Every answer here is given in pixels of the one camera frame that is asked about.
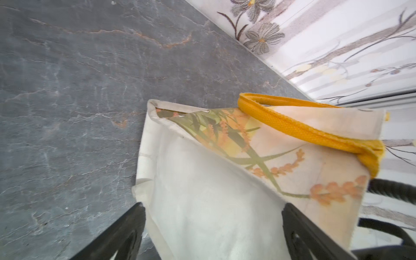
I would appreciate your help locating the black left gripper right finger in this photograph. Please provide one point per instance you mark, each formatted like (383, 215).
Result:
(306, 241)

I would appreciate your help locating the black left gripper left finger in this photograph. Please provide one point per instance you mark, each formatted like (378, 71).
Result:
(120, 241)

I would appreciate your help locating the white canvas tote bag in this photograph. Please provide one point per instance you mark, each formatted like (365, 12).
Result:
(214, 182)

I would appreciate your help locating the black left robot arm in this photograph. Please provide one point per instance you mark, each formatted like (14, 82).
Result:
(388, 219)

